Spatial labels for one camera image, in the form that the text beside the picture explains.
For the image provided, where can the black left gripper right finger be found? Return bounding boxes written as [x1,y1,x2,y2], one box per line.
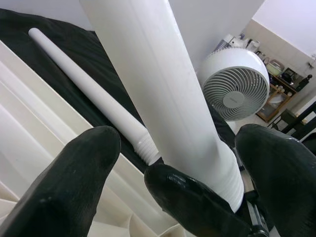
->
[234,123,316,237]

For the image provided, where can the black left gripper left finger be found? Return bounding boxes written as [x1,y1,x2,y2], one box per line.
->
[0,125,121,237]

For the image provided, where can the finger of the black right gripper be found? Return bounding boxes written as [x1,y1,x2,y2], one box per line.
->
[144,164,251,237]

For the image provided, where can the white plastic table top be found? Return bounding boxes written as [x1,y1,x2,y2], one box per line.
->
[0,39,188,237]

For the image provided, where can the white plastic table leg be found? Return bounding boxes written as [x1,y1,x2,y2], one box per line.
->
[28,27,163,166]
[79,0,245,213]

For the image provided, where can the wooden shelf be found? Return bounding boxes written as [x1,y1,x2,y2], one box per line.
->
[256,74,298,123]

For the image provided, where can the white round fan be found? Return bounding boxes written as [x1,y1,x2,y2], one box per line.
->
[198,46,270,122]

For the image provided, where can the pale green pot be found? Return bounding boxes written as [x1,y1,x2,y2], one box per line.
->
[266,59,284,77]

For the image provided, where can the white kettle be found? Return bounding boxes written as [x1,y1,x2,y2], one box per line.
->
[244,38,261,51]

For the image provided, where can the black tablecloth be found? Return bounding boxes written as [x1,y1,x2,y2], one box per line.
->
[0,8,239,173]

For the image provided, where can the white appliance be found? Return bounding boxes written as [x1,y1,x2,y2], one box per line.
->
[217,33,245,51]

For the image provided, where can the black furniture frame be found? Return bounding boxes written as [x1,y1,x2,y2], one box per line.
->
[271,100,316,143]

